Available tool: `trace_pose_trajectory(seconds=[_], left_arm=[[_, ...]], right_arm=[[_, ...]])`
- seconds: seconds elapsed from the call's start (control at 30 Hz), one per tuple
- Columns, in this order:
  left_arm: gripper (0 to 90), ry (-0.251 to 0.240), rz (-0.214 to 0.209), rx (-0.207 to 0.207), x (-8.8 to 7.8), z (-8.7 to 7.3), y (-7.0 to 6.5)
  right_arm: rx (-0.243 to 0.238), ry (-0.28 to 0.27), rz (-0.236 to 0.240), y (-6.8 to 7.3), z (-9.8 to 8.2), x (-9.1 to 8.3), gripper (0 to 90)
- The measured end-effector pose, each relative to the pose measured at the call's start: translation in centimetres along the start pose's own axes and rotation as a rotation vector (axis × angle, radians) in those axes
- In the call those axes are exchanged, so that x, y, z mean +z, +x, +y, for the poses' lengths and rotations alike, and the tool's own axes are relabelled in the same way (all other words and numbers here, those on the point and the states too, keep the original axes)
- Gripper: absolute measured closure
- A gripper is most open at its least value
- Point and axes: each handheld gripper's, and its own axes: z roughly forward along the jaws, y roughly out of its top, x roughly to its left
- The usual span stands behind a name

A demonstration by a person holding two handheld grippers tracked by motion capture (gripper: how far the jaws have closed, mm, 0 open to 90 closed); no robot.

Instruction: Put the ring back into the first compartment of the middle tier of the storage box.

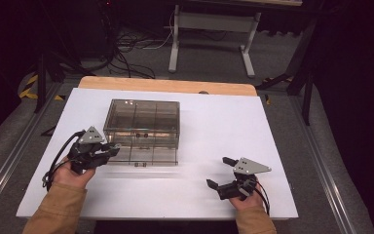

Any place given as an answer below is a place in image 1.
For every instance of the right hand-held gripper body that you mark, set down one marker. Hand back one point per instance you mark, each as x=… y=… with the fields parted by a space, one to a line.
x=250 y=166

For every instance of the white table cover board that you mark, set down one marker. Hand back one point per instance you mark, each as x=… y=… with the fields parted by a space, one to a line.
x=207 y=136

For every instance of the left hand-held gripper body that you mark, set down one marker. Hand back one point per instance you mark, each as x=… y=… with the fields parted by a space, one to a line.
x=91 y=136

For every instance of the aluminium floor rail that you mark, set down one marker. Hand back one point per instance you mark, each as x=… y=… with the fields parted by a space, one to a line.
x=324 y=169
x=16 y=152

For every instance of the yellow black floor tape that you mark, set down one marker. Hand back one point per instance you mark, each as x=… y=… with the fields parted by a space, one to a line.
x=29 y=87

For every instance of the smoky clear drawer cabinet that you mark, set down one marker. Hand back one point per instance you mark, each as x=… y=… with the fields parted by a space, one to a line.
x=142 y=113

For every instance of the smoky clear plastic drawer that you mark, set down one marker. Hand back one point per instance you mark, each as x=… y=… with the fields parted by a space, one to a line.
x=156 y=156

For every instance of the person's right hand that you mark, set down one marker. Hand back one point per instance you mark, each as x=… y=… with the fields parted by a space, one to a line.
x=248 y=204

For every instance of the black metal stand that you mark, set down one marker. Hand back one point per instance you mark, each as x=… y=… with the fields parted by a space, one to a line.
x=41 y=84
x=306 y=97

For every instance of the white metal desk frame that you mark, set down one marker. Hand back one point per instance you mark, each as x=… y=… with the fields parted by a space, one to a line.
x=214 y=21

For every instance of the person's left hand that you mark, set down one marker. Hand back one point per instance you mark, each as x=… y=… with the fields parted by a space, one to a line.
x=68 y=177

